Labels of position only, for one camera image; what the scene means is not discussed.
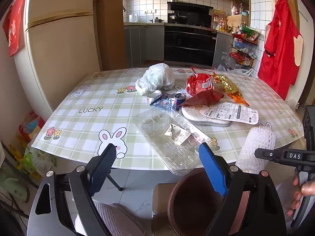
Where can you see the red cloth on fridge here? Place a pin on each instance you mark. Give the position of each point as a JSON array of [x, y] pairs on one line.
[[12, 25]]

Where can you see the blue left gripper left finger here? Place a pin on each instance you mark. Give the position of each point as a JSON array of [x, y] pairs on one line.
[[99, 168]]

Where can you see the clear plastic food tray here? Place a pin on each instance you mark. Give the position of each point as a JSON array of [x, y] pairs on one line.
[[173, 138]]

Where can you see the black oven stove unit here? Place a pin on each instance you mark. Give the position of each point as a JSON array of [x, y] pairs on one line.
[[189, 45]]

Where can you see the pink trash bin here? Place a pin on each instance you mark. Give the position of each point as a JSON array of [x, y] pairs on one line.
[[193, 204]]

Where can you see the gold foil snack wrapper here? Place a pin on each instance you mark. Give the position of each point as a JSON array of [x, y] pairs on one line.
[[230, 88]]

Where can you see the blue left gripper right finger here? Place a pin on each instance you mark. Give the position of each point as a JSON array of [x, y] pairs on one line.
[[212, 168]]

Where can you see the black range hood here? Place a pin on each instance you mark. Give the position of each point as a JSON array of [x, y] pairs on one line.
[[190, 14]]

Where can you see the grey lower kitchen cabinets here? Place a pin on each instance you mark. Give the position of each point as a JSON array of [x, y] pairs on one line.
[[144, 44]]

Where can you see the beige two-door refrigerator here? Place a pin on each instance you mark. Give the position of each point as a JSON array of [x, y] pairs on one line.
[[58, 50]]

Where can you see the white plastic bag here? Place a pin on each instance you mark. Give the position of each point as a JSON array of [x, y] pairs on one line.
[[156, 77]]

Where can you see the white insole with label card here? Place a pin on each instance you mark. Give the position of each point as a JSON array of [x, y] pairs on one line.
[[221, 114]]

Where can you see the white green shopping bag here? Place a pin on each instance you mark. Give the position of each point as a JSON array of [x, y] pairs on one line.
[[243, 72]]

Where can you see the steel pot on counter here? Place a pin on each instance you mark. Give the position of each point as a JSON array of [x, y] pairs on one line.
[[156, 20]]

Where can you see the person's right hand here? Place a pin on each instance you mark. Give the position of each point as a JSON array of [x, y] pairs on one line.
[[307, 189]]

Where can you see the dark red plastic wrapper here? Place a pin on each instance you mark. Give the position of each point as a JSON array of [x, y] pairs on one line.
[[207, 98]]

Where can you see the blue white crumpled wrapper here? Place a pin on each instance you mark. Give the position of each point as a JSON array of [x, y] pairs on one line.
[[165, 101]]

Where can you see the checked bunny tablecloth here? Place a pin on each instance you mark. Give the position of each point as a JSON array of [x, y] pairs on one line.
[[105, 108]]

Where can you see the red apron on hook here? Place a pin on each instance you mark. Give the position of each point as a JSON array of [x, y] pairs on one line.
[[282, 51]]

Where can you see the wire rack with snacks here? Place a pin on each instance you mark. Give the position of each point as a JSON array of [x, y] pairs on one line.
[[242, 50]]

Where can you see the white electric kettle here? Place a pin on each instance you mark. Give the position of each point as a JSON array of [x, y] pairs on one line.
[[133, 18]]

